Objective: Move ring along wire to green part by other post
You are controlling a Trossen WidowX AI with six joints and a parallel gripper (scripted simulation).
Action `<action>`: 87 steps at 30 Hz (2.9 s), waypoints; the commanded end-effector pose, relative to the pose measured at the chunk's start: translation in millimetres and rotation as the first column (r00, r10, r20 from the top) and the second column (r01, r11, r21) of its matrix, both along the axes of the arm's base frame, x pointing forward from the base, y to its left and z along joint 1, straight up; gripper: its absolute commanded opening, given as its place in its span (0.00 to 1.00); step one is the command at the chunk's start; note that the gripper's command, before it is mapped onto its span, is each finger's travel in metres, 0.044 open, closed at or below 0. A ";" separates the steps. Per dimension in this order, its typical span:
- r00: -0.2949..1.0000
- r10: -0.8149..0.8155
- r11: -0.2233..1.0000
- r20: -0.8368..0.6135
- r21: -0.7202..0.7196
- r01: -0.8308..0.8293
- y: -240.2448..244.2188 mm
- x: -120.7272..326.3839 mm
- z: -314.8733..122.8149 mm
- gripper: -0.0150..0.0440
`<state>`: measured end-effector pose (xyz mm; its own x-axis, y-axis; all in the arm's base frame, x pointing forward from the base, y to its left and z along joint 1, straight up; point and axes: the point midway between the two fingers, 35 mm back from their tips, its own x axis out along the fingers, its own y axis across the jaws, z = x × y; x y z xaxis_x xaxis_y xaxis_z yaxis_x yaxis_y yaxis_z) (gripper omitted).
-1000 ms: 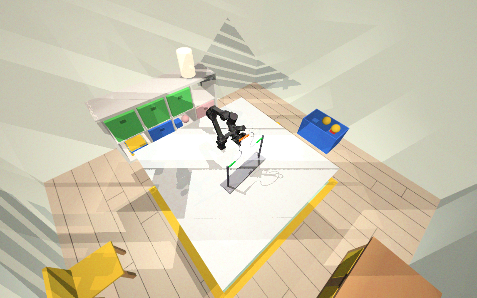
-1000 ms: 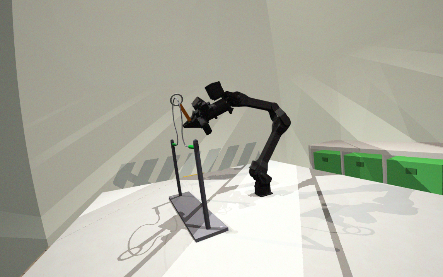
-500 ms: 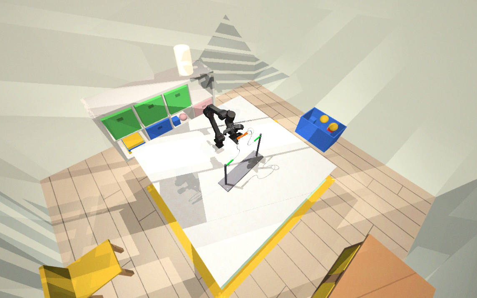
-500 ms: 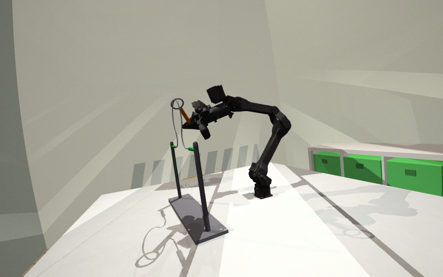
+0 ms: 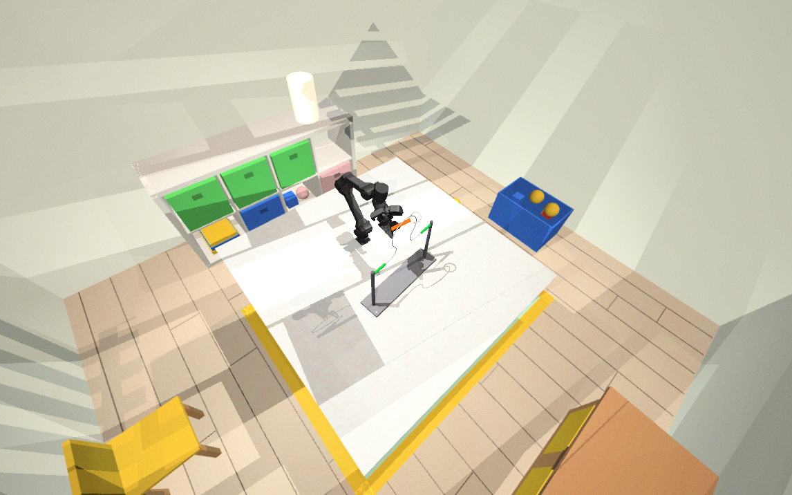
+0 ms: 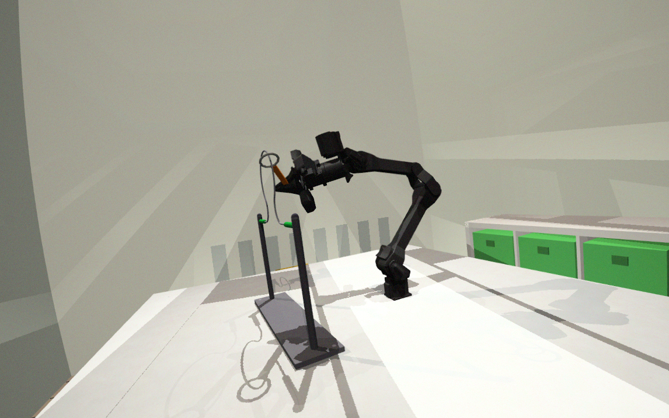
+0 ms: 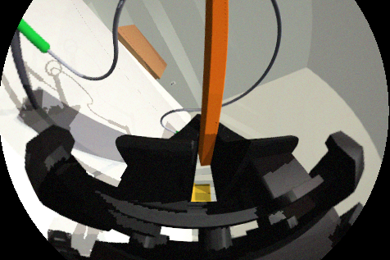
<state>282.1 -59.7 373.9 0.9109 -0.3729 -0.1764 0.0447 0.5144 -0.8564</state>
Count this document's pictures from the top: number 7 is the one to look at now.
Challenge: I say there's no orange handle with silver loop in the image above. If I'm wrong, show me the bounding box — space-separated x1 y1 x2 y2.
198 0 229 166

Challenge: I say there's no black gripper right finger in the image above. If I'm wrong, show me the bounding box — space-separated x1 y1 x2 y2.
211 123 298 202

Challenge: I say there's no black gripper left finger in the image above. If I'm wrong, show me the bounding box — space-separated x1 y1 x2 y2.
116 114 202 202

